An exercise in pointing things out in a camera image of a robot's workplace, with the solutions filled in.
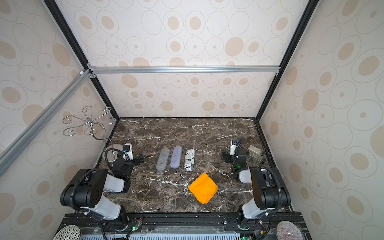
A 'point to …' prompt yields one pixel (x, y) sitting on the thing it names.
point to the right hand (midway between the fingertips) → (237, 149)
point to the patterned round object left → (70, 232)
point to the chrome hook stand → (93, 125)
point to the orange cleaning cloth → (204, 188)
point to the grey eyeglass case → (163, 159)
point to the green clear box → (255, 154)
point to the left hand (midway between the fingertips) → (138, 147)
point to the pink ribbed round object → (287, 230)
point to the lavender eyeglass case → (176, 157)
